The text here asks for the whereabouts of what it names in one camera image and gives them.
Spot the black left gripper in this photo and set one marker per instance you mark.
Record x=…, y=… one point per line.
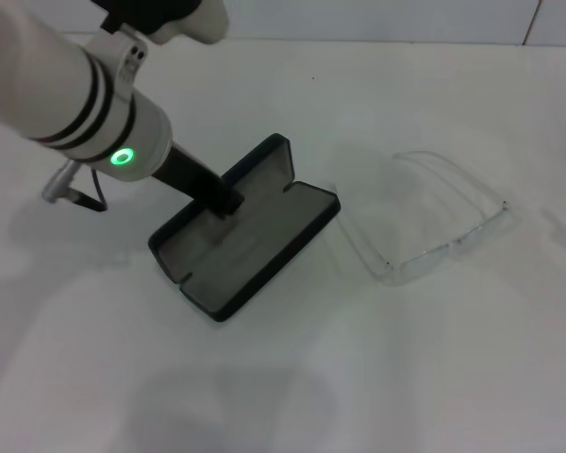
x=188, y=177

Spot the black glasses case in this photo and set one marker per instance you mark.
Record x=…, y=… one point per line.
x=245, y=255

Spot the clear plastic glasses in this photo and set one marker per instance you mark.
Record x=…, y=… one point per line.
x=434, y=257

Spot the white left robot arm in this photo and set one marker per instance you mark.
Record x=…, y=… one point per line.
x=52, y=85

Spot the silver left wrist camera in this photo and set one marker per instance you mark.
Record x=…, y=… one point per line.
x=207, y=23

